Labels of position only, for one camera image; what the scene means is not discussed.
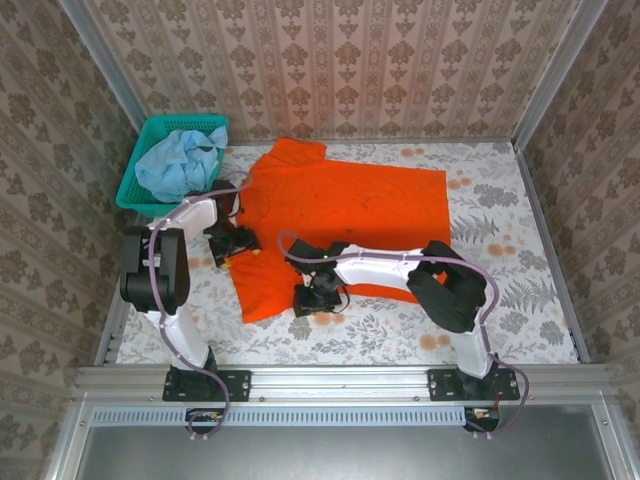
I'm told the orange t-shirt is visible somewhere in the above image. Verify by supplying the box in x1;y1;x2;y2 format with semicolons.
228;137;454;325

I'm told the light blue t-shirt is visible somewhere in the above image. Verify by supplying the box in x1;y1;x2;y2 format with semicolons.
134;125;229;204

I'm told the floral table cover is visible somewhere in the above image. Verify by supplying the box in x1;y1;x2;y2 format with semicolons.
115;141;581;366

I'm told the teal plastic basket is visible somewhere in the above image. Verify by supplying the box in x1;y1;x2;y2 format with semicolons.
115;114;231;220

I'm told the grey metal panel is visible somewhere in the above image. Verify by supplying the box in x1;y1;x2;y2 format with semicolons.
74;424;619;480

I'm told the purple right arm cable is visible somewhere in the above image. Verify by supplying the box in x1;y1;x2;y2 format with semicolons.
277;229;531;441

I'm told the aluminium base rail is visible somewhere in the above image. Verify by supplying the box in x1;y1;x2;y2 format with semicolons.
74;364;614;402

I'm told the slotted grey cable duct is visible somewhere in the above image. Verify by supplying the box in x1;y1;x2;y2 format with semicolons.
92;405;469;428

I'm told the aluminium table edge rail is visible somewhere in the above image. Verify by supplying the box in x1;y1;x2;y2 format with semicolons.
94;214;151;366
514;142;591;364

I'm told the aluminium frame post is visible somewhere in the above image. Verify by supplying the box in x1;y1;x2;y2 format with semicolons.
512;0;609;151
57;0;151;129

